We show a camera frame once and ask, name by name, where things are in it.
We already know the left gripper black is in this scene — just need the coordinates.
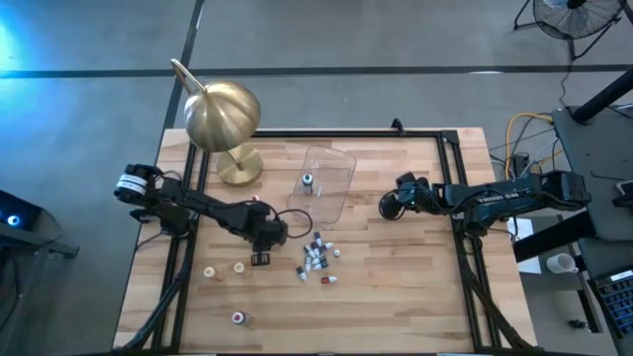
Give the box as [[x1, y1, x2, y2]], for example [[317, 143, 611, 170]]
[[249, 216, 290, 268]]

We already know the yellow cable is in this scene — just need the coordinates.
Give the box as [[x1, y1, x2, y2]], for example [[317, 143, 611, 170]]
[[503, 112, 555, 180]]

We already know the clear plastic bin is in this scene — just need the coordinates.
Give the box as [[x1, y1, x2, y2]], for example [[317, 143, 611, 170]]
[[286, 144, 358, 226]]

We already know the black stand pole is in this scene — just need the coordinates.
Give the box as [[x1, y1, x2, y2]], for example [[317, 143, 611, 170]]
[[572, 67, 633, 125]]

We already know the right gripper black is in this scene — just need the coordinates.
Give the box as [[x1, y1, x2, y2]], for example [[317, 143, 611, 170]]
[[378, 171, 436, 223]]

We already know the black floor fan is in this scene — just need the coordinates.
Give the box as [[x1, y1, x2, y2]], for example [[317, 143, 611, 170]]
[[512, 0, 628, 61]]

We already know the white mug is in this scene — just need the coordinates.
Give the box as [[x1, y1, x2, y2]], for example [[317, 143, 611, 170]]
[[545, 252, 580, 275]]

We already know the black power strip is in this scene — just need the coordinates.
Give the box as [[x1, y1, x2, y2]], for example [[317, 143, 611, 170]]
[[510, 152, 531, 178]]

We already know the dark grey side desk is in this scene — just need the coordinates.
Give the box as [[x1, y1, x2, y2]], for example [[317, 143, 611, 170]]
[[551, 105, 633, 242]]

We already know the black device with blue light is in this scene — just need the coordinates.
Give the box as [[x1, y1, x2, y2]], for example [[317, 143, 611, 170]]
[[0, 189, 81, 261]]

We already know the black keyboard with blue keys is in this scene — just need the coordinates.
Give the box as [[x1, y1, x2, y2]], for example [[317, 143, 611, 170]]
[[587, 269, 633, 338]]

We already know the large yellow food coloring bottle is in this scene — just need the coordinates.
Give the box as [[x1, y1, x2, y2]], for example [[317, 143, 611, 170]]
[[202, 265, 226, 284]]

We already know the black aluminium table frame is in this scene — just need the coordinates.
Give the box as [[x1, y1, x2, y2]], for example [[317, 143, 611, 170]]
[[112, 128, 545, 355]]

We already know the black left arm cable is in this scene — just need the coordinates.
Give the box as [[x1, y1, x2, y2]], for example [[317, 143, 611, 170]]
[[273, 208, 315, 240]]

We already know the black desk leg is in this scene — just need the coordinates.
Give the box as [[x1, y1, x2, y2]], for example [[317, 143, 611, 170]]
[[512, 211, 597, 264]]

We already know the white paper sheet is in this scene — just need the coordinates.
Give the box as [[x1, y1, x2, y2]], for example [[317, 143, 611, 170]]
[[512, 217, 544, 275]]

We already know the brass dome table lamp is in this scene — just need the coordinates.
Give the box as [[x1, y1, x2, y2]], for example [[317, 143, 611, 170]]
[[170, 57, 265, 188]]

